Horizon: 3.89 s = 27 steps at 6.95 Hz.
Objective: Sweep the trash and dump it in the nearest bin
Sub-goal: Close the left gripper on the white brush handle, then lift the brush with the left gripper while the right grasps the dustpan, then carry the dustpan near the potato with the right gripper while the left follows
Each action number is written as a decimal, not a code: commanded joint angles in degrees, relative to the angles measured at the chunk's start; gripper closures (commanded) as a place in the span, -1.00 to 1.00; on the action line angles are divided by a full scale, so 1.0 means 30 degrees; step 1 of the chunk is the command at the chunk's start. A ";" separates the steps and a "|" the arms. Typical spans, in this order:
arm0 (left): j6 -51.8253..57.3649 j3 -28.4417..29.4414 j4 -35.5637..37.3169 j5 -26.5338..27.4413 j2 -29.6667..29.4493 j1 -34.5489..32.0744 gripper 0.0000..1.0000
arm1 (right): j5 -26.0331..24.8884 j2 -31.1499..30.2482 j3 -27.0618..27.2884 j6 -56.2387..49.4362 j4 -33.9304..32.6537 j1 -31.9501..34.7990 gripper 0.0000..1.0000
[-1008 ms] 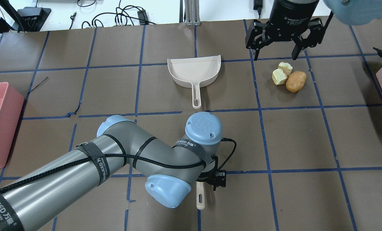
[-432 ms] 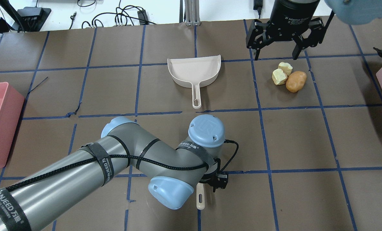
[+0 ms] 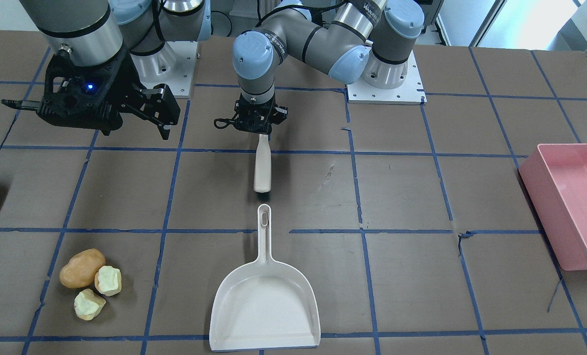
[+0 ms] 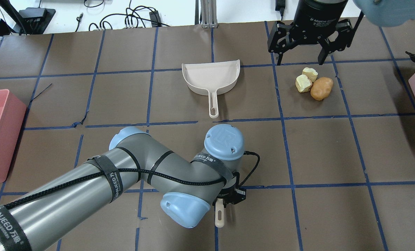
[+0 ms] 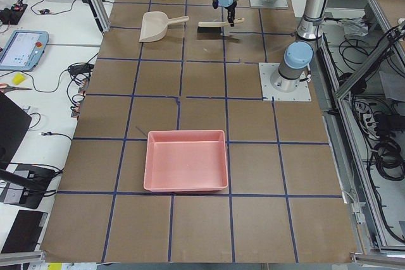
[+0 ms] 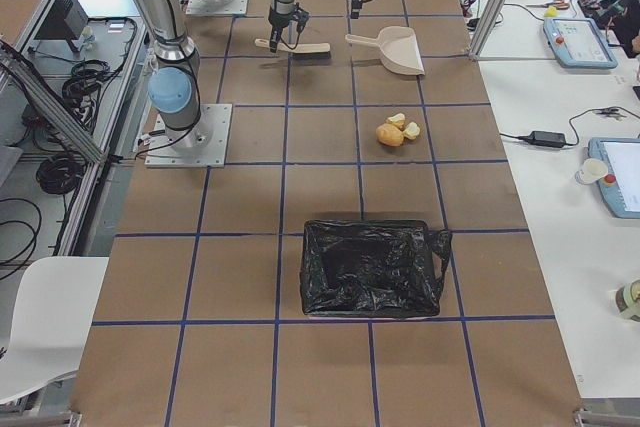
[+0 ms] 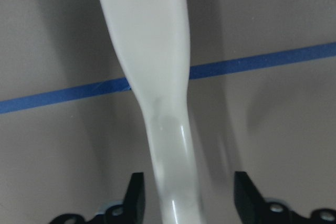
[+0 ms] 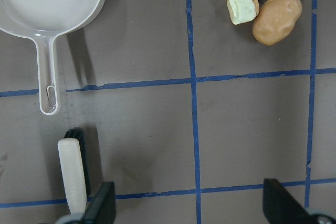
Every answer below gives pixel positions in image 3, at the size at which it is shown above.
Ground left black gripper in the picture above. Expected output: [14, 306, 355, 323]
[214, 96, 288, 135]

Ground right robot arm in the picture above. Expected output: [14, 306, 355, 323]
[1, 0, 211, 140]

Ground cream plastic dustpan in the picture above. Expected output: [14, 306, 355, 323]
[208, 204, 321, 352]

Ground pink plastic bin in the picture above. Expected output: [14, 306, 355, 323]
[519, 143, 587, 271]

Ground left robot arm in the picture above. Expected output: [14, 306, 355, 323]
[214, 0, 425, 135]

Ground pale peeled potato chunk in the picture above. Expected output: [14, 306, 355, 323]
[94, 265, 122, 296]

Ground brown potato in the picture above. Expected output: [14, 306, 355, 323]
[59, 248, 106, 288]

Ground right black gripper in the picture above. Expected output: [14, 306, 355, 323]
[2, 44, 180, 140]

